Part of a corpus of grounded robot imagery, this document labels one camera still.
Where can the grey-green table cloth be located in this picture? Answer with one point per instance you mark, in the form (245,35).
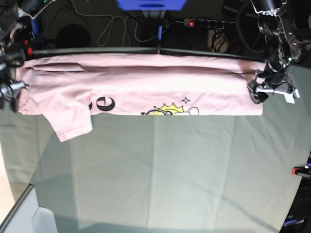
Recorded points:
(165,174)

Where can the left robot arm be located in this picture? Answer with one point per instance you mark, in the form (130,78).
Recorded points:
(275,23)

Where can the red black clamp left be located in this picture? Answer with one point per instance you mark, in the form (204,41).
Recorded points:
(28,49)

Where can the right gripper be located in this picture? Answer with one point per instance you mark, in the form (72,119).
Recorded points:
(10,89)

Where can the red black clamp right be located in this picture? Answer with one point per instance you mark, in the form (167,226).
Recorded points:
(302,171)

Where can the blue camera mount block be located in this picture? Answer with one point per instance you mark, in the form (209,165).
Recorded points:
(133,5)

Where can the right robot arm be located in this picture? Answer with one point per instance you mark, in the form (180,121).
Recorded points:
(14,19)

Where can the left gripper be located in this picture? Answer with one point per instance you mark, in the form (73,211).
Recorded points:
(269,82)

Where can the pink t-shirt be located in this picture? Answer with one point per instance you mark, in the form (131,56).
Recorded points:
(68,89)

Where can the red black clamp centre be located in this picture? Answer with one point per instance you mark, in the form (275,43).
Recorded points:
(159,38)

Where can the white plastic bin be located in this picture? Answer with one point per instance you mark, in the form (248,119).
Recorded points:
(43,221)

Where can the black power strip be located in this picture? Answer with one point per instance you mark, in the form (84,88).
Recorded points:
(209,24)

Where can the red black clamp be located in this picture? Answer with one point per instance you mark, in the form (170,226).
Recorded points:
(159,38)
(28,49)
(302,171)

